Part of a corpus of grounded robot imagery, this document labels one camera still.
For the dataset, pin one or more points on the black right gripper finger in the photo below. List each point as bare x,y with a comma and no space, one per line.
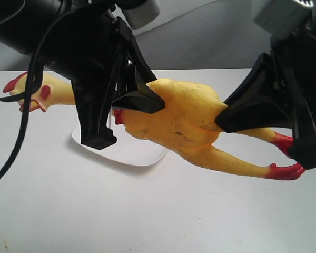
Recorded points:
303,117

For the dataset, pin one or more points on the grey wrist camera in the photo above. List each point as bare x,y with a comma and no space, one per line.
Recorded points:
139,13
280,17

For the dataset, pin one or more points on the grey backdrop cloth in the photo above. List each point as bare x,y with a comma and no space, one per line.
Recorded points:
189,35

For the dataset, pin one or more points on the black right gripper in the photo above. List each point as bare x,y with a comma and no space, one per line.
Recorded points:
261,100

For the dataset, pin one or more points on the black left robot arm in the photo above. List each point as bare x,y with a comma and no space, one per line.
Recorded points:
24,25

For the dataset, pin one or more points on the white square plate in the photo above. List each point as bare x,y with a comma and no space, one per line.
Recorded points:
131,151

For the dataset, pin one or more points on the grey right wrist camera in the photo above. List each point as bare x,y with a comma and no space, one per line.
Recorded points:
280,17

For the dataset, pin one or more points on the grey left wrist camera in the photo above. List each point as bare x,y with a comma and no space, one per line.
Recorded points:
139,13

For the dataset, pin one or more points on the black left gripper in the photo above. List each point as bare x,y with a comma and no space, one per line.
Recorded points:
80,48

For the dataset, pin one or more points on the yellow rubber chicken toy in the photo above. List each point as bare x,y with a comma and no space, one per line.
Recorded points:
186,126

